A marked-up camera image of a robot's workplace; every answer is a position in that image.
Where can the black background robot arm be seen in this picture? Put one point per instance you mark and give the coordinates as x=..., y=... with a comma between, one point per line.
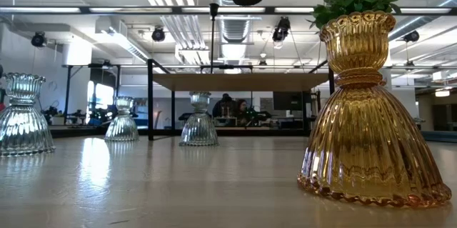
x=258, y=115

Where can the clear ribbed glass candle holder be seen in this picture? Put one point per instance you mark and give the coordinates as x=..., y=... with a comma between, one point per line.
x=199, y=128
x=21, y=124
x=122, y=124

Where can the black ceiling spotlight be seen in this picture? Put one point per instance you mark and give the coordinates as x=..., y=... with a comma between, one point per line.
x=282, y=29
x=411, y=36
x=158, y=34
x=38, y=39

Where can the dark background laptop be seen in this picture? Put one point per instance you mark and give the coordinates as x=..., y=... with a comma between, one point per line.
x=225, y=121

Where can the rectangular ceiling lamp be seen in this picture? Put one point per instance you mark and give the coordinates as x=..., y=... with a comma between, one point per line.
x=442, y=93

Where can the standing person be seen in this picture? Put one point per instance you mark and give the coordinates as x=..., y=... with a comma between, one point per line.
x=222, y=105

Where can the black background workstation frame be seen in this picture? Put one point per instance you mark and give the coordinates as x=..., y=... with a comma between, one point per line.
x=68, y=92

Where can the wooden riser shelf black legs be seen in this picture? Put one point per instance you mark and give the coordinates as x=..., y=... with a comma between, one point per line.
x=239, y=82

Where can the amber ribbed glass candle holder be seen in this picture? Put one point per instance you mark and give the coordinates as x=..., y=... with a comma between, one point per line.
x=367, y=142

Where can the black overhead light beam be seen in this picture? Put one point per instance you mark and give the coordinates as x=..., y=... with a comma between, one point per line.
x=269, y=10

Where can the black frame crossbar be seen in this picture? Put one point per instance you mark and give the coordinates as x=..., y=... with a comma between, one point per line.
x=250, y=132

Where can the seated person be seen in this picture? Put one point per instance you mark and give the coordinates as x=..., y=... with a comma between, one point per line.
x=241, y=108

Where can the black background monitor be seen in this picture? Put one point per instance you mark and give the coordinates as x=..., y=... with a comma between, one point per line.
x=287, y=101

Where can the tall black metal candlestick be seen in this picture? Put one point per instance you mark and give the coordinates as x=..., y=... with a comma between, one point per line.
x=214, y=9

